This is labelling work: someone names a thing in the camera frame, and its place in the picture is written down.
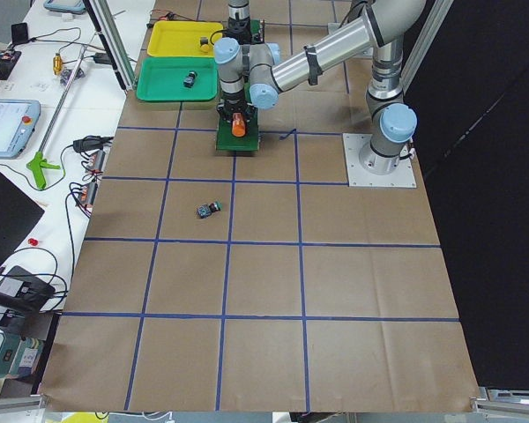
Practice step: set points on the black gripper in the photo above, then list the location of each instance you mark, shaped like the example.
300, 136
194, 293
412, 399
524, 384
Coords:
239, 32
234, 106

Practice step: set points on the orange cylinder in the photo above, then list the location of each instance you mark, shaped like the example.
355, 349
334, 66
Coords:
238, 125

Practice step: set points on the green push button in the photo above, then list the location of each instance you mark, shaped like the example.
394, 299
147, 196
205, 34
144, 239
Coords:
190, 79

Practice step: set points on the green button with blue base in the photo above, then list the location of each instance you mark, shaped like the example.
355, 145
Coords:
206, 210

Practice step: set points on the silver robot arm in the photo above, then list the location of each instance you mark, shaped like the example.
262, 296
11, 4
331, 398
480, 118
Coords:
252, 76
239, 22

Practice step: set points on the green conveyor belt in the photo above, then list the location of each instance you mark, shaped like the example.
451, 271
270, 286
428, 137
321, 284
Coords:
232, 62

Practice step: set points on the yellow plastic tray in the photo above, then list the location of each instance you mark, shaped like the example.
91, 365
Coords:
181, 38

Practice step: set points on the green plastic tray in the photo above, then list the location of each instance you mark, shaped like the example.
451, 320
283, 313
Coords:
161, 79

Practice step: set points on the black power adapter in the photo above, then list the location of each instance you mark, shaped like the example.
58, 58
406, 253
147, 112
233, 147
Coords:
101, 58

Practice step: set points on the green grabber tool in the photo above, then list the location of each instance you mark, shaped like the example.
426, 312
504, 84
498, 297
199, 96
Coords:
36, 166

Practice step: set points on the teach pendant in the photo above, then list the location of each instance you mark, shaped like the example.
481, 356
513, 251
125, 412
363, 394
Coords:
18, 119

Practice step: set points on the aluminium frame post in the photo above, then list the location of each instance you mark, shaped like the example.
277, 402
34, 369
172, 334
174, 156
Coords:
104, 25

